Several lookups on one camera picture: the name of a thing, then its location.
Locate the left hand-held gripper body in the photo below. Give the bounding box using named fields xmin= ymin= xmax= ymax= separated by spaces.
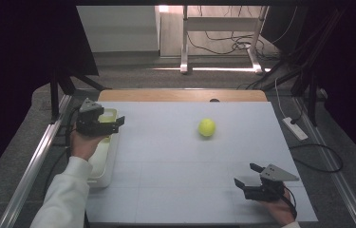
xmin=75 ymin=97 xmax=120 ymax=138

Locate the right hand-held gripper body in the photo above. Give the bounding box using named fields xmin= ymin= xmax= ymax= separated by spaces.
xmin=243 ymin=163 xmax=301 ymax=202

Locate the yellow tennis ball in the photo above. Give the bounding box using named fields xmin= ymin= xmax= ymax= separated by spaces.
xmin=99 ymin=109 xmax=118 ymax=124
xmin=197 ymin=118 xmax=217 ymax=138

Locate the white plastic bin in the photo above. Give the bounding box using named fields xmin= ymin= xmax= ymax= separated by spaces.
xmin=84 ymin=107 xmax=122 ymax=189

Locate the person's left hand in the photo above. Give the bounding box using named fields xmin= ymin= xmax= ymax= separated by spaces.
xmin=69 ymin=126 xmax=110 ymax=162

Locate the person's right hand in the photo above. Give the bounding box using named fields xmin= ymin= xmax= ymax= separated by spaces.
xmin=258 ymin=191 xmax=297 ymax=227

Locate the black metal stand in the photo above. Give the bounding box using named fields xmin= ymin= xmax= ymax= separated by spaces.
xmin=236 ymin=8 xmax=347 ymax=127
xmin=49 ymin=65 xmax=113 ymax=124

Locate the white power strip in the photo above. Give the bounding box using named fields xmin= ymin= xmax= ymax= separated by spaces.
xmin=281 ymin=116 xmax=309 ymax=142

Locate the white board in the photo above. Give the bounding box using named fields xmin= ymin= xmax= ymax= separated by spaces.
xmin=84 ymin=101 xmax=319 ymax=224

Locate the wooden table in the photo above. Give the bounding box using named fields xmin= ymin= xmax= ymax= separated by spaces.
xmin=98 ymin=88 xmax=269 ymax=103

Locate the person's left white sleeve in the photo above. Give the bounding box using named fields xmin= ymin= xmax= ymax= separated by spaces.
xmin=28 ymin=156 xmax=94 ymax=228

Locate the white cabinet panel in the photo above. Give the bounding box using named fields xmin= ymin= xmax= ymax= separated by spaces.
xmin=76 ymin=5 xmax=161 ymax=53

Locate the left hand-held gripper black cable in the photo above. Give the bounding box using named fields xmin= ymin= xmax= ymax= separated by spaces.
xmin=65 ymin=105 xmax=82 ymax=160

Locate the hand-held gripper black cable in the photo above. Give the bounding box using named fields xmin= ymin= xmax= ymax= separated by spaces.
xmin=65 ymin=105 xmax=82 ymax=160
xmin=281 ymin=184 xmax=298 ymax=220

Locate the right hand-held gripper black cable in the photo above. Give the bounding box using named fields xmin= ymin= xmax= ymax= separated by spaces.
xmin=281 ymin=184 xmax=298 ymax=220

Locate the long black floor cable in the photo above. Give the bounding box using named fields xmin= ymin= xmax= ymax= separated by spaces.
xmin=42 ymin=148 xmax=69 ymax=199

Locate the white power cable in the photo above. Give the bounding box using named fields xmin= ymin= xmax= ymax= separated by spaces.
xmin=274 ymin=77 xmax=290 ymax=120

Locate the metal floor rail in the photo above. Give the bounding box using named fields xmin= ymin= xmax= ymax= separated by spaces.
xmin=0 ymin=94 xmax=73 ymax=228
xmin=293 ymin=95 xmax=356 ymax=228

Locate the black looped floor cable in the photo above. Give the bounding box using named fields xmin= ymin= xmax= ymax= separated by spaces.
xmin=289 ymin=143 xmax=345 ymax=174

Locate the tangle of black cables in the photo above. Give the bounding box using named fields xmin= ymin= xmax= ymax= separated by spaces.
xmin=186 ymin=5 xmax=282 ymax=61

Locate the white desk frame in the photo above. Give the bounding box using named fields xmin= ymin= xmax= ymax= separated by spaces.
xmin=179 ymin=5 xmax=271 ymax=76

